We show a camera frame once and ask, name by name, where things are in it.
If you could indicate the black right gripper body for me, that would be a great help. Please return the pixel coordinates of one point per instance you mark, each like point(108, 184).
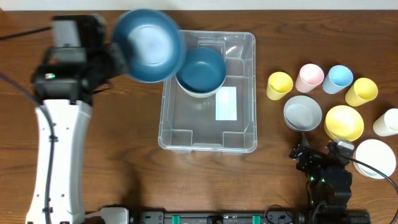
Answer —
point(313, 155)

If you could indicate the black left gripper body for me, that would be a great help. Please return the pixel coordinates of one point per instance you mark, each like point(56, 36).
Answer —
point(115, 58)

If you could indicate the dark blue bowl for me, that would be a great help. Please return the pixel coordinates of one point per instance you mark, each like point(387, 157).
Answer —
point(152, 44)
point(202, 64)

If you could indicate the beige plastic bowl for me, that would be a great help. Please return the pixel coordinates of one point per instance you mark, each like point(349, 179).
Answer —
point(204, 88)

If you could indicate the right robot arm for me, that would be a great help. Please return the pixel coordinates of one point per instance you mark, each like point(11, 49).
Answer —
point(328, 186)

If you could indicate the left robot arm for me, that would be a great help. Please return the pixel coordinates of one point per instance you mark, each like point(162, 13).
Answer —
point(58, 186)

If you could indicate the clear plastic storage container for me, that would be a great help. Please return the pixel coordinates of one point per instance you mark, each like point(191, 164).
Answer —
point(188, 124)

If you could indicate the grey plastic bowl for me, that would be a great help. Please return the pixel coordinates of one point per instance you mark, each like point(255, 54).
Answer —
point(302, 113)

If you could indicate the yellow plastic bowl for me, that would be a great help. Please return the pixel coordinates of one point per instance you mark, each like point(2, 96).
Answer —
point(343, 122)

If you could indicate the yellow plastic cup left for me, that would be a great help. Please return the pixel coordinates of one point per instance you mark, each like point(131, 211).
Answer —
point(279, 84)

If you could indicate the yellow plastic cup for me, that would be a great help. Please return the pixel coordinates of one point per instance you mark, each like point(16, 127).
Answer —
point(362, 91)
point(279, 84)

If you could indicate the pink plastic cup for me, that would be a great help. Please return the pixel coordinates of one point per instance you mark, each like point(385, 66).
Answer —
point(309, 77)

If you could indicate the white plastic bowl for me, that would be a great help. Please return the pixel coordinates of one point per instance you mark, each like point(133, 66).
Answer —
point(377, 154)

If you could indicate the light blue plastic cup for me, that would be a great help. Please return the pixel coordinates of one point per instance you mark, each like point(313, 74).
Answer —
point(338, 78)

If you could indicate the yellow plastic cup right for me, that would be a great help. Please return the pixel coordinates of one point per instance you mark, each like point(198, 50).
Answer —
point(362, 91)

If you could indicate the cream plastic cup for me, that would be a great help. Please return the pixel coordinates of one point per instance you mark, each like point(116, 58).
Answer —
point(386, 125)

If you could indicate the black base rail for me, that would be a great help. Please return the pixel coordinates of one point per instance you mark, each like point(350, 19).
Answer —
point(270, 217)

